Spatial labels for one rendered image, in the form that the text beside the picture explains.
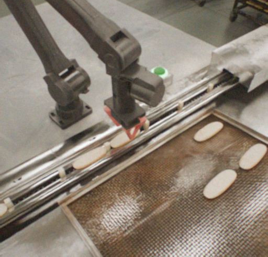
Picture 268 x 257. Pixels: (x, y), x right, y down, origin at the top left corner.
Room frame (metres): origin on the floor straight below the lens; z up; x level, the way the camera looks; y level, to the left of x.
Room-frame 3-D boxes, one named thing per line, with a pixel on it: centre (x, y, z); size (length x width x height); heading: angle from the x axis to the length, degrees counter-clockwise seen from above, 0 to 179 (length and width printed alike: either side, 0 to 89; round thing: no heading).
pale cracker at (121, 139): (0.54, 0.02, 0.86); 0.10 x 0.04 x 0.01; 129
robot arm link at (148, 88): (0.52, -0.01, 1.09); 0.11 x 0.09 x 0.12; 55
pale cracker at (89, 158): (0.47, 0.12, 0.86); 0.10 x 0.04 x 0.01; 128
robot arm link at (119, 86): (0.54, 0.02, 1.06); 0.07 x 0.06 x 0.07; 55
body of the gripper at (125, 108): (0.54, 0.02, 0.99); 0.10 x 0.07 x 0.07; 38
